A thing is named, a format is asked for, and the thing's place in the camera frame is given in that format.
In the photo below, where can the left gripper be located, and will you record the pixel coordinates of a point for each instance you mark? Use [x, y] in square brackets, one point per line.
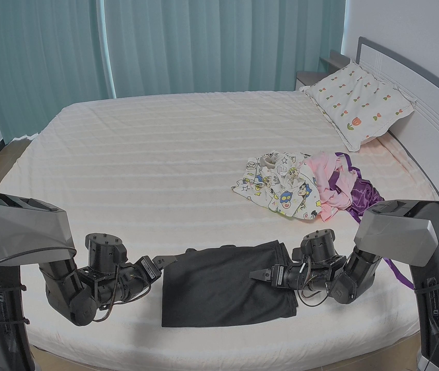
[146, 271]

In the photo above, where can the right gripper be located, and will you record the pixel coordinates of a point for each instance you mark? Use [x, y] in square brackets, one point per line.
[287, 276]

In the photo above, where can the black trousers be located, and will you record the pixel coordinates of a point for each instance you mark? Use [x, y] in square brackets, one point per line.
[223, 284]

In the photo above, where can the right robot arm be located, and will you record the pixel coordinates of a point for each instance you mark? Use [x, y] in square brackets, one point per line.
[416, 245]

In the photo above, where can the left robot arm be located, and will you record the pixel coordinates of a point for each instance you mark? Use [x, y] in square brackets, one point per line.
[22, 245]

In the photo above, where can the bed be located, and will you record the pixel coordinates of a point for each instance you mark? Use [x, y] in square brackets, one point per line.
[165, 168]

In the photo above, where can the white printed garment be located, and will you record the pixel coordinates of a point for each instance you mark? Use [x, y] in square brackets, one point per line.
[277, 187]

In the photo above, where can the pink garment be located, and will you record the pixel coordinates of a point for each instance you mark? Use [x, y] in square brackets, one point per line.
[329, 180]

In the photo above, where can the purple garment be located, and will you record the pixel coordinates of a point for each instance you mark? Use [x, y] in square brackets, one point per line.
[364, 195]

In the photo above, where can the white printed pillow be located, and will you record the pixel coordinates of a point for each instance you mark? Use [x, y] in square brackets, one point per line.
[358, 99]

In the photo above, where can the grey bedside table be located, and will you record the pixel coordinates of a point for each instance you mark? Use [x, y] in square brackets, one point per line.
[312, 76]

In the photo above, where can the blue-green curtain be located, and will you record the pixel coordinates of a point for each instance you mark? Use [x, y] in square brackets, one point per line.
[49, 52]
[223, 33]

